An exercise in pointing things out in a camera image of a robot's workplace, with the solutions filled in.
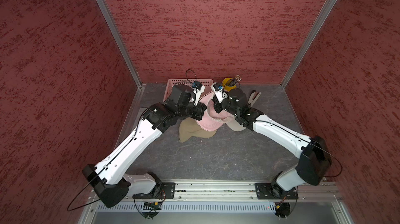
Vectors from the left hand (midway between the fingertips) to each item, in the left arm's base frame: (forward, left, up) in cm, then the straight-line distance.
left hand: (204, 110), depth 67 cm
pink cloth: (-2, -4, -6) cm, 7 cm away
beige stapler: (+33, -36, -28) cm, 57 cm away
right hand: (+12, -4, -5) cm, 14 cm away
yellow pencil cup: (+42, -16, -26) cm, 52 cm away
